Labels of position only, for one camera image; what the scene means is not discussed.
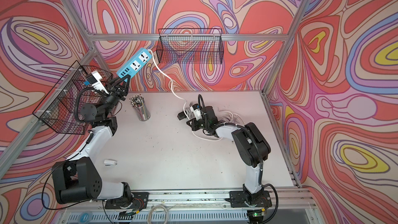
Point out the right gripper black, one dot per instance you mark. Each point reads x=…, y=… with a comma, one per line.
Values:
x=194, y=125

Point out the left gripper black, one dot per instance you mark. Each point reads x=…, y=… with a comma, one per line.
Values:
x=117, y=92

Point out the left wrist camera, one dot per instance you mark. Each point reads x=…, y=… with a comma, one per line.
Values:
x=94, y=80

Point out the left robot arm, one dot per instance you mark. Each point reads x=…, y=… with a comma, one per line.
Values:
x=76, y=179

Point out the blue power strip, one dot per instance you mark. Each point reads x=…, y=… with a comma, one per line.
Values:
x=137, y=62

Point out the black power strip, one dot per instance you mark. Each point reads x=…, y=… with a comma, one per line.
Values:
x=184, y=115

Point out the small white cap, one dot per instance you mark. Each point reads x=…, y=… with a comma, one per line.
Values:
x=109, y=162

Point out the black wire basket left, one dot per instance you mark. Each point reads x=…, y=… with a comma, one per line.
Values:
x=56, y=109

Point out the metal pen cup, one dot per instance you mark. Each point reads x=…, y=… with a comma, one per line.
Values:
x=138, y=104

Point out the black wire basket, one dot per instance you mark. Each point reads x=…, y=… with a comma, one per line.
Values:
x=190, y=46
x=56, y=109

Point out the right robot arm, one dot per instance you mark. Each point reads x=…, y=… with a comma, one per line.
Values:
x=252, y=148

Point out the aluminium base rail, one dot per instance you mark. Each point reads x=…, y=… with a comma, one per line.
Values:
x=208, y=206

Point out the black wire basket back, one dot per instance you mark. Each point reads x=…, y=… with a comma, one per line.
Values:
x=190, y=46

